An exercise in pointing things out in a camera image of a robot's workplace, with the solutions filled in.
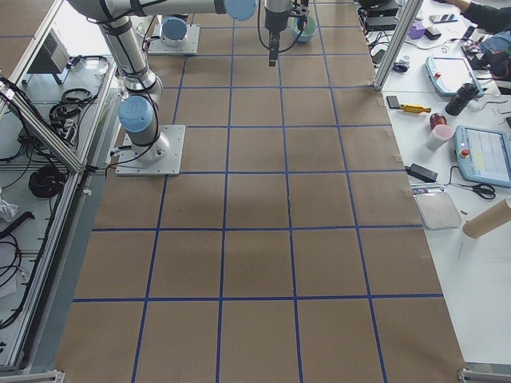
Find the blue bowl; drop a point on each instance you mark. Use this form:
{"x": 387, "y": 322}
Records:
{"x": 303, "y": 38}

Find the purple plastic box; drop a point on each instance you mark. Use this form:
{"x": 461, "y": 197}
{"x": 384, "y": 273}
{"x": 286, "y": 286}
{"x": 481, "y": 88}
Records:
{"x": 416, "y": 31}

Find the green bowl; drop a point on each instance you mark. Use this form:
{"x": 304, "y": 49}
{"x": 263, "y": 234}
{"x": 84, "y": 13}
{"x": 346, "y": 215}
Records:
{"x": 310, "y": 28}

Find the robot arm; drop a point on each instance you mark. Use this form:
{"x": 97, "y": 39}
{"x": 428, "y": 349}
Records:
{"x": 138, "y": 114}
{"x": 175, "y": 28}

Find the gold cylinder tool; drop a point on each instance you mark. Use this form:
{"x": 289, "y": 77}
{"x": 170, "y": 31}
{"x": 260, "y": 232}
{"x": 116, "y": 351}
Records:
{"x": 416, "y": 109}

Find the cardboard tube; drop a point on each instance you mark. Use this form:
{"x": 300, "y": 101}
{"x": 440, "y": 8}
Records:
{"x": 488, "y": 220}

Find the black scissors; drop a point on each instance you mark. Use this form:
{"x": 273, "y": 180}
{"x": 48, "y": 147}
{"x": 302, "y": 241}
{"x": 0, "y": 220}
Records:
{"x": 484, "y": 191}

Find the pink white cup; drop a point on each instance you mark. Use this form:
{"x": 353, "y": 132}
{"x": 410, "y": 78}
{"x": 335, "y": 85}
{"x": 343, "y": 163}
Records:
{"x": 440, "y": 135}

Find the near teach pendant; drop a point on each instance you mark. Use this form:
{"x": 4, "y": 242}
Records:
{"x": 483, "y": 155}

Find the black power adapter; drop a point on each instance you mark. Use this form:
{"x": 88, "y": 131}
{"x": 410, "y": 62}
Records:
{"x": 421, "y": 173}

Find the far teach pendant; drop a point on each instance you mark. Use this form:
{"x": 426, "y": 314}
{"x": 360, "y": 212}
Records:
{"x": 448, "y": 74}

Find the black water bottle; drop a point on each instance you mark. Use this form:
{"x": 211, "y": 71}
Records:
{"x": 461, "y": 98}

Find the teach pendant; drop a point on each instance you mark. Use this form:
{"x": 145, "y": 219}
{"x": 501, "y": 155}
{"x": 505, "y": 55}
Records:
{"x": 483, "y": 155}
{"x": 448, "y": 74}

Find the black phone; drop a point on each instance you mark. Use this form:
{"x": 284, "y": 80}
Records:
{"x": 393, "y": 102}

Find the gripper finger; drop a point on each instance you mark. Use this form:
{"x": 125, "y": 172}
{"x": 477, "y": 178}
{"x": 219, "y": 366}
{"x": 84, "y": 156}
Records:
{"x": 300, "y": 23}
{"x": 273, "y": 47}

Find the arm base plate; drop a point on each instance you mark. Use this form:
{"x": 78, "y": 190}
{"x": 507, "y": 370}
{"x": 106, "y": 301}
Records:
{"x": 188, "y": 46}
{"x": 163, "y": 158}

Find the red apple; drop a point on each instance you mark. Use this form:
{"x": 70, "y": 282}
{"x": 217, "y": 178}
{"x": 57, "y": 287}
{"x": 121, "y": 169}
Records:
{"x": 437, "y": 119}

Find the grey lidded tray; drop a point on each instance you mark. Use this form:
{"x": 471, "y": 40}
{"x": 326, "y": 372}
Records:
{"x": 436, "y": 207}

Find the aluminium frame post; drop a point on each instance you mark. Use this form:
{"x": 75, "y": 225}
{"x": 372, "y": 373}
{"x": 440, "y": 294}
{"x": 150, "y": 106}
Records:
{"x": 409, "y": 12}

